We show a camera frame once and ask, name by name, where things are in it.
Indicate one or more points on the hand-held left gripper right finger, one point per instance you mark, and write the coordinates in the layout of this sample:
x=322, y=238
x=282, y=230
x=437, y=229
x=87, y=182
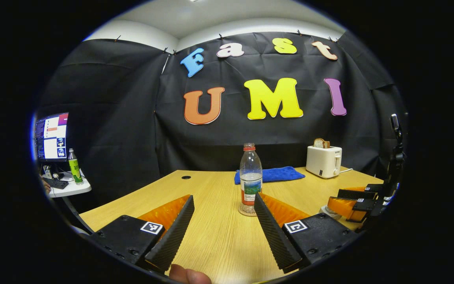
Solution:
x=276, y=236

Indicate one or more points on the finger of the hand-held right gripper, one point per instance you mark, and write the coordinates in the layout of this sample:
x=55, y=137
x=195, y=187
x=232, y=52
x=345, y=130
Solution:
x=357, y=194
x=365, y=205

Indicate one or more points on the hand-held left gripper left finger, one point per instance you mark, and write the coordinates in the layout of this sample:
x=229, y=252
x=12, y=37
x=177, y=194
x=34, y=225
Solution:
x=172, y=236

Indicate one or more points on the round wooden coaster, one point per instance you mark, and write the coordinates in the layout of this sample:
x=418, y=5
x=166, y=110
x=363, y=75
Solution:
x=241, y=213

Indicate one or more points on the clear plastic water bottle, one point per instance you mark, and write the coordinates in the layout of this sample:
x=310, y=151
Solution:
x=250, y=177

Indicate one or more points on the green drink bottle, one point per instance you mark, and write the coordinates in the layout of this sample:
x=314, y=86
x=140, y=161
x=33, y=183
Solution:
x=75, y=169

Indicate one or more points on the white toaster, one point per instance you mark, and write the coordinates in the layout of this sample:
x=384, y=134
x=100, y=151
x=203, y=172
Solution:
x=323, y=161

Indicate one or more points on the toasted bread slice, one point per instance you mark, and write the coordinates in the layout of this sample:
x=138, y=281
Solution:
x=319, y=143
x=327, y=144

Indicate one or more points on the blue folded towel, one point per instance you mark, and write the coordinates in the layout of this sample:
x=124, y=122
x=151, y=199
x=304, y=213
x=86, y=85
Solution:
x=282, y=174

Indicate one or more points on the white side table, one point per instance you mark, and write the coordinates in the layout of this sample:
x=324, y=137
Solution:
x=71, y=190

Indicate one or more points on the black backdrop cloth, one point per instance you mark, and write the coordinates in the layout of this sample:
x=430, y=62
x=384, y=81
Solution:
x=132, y=130

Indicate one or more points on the black keyboard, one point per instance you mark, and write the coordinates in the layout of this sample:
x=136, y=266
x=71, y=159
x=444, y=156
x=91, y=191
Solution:
x=55, y=183

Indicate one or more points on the computer monitor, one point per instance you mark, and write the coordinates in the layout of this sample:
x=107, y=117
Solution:
x=51, y=138

